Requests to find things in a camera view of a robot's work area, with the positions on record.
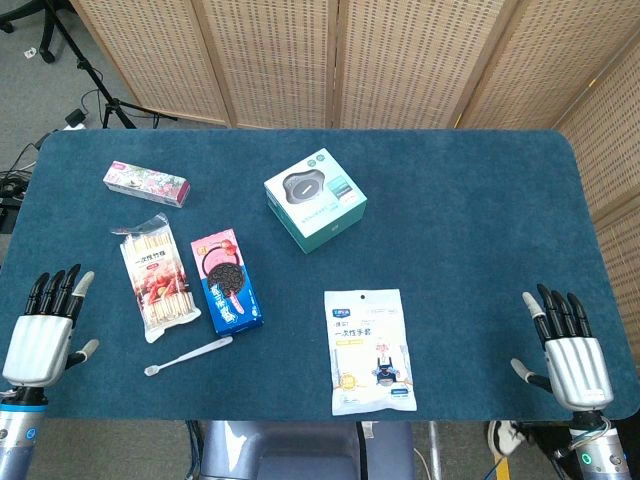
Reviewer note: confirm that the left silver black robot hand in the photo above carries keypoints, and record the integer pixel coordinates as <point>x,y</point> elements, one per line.
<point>37,342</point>

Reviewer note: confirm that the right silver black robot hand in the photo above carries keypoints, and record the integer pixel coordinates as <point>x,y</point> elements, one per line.
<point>577,367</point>

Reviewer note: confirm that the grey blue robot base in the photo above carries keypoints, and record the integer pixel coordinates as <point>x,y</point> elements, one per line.
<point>300,450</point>

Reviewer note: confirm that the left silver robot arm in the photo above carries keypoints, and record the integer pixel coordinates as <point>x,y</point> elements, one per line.
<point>17,430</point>

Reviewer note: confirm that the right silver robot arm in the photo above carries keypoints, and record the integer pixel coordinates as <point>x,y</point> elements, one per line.
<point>597,445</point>

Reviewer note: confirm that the bag of wooden sticks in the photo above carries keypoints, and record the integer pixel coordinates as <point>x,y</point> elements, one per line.
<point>157,281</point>

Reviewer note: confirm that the white disposable gloves packet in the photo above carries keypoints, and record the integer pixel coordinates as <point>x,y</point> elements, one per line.
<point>370,350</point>

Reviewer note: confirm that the black white sneaker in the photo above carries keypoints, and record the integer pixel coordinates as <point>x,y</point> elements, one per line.
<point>505,436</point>

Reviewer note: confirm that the blue felt table mat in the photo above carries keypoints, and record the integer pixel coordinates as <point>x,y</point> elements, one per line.
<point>450,280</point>

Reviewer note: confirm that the white toothbrush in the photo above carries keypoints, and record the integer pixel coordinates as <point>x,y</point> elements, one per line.
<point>192,354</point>

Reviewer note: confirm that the pink floral toothpaste box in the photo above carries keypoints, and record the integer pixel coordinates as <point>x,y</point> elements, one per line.
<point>146,183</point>

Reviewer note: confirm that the blue pink Oreo cookie box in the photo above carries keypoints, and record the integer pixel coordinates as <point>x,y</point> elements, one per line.
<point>227,282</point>

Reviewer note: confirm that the black power adapter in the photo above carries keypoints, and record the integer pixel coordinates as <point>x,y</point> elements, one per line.
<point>76,119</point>

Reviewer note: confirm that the black tripod stand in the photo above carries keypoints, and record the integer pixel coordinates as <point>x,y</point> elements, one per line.
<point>97,82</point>

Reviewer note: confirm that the white teal device box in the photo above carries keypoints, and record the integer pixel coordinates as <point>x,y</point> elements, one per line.
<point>315,200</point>

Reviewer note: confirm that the black office chair base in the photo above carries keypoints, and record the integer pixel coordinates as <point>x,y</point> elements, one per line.
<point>30,30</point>

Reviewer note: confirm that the woven bamboo folding screen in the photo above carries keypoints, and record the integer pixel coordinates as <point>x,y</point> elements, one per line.
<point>400,60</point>

